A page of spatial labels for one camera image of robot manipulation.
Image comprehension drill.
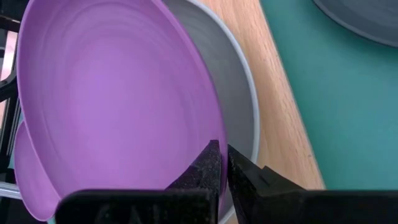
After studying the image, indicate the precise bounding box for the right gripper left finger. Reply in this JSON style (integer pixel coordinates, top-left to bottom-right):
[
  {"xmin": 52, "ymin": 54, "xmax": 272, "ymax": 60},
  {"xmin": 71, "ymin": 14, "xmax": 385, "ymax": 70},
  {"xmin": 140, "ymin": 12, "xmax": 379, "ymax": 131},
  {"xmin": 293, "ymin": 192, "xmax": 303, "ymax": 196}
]
[{"xmin": 55, "ymin": 139, "xmax": 223, "ymax": 224}]

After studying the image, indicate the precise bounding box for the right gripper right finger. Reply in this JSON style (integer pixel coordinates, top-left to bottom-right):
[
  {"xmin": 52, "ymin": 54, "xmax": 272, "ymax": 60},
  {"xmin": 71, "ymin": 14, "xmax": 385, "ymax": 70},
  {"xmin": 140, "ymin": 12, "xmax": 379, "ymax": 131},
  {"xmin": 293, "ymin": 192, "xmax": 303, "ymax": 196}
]
[{"xmin": 226, "ymin": 144, "xmax": 398, "ymax": 224}]

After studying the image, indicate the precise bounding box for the purple plate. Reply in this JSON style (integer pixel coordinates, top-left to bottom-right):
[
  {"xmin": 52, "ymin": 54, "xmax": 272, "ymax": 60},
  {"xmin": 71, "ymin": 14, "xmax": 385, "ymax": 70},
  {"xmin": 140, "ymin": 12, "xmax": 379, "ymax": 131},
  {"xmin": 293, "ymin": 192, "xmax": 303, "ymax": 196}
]
[
  {"xmin": 15, "ymin": 0, "xmax": 229, "ymax": 220},
  {"xmin": 14, "ymin": 120, "xmax": 62, "ymax": 222}
]

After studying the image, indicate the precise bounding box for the dark grey plate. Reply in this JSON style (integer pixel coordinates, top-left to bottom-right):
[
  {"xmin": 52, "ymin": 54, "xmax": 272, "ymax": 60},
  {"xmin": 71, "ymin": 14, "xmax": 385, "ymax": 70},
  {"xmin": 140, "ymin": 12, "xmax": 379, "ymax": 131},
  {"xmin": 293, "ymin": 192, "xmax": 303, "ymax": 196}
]
[{"xmin": 312, "ymin": 0, "xmax": 398, "ymax": 48}]

